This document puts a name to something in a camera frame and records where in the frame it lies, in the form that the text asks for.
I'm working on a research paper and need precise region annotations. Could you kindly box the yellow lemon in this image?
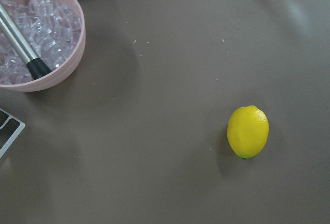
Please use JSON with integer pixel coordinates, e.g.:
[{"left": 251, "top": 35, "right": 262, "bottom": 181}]
[{"left": 226, "top": 105, "right": 269, "bottom": 160}]

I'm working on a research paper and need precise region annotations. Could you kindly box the pink bowl with ice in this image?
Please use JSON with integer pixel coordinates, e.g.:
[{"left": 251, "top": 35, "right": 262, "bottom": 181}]
[{"left": 1, "top": 0, "right": 86, "bottom": 92}]

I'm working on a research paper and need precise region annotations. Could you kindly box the white wire cup rack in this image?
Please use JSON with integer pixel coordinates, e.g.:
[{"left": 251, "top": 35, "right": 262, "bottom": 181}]
[{"left": 1, "top": 109, "right": 26, "bottom": 158}]

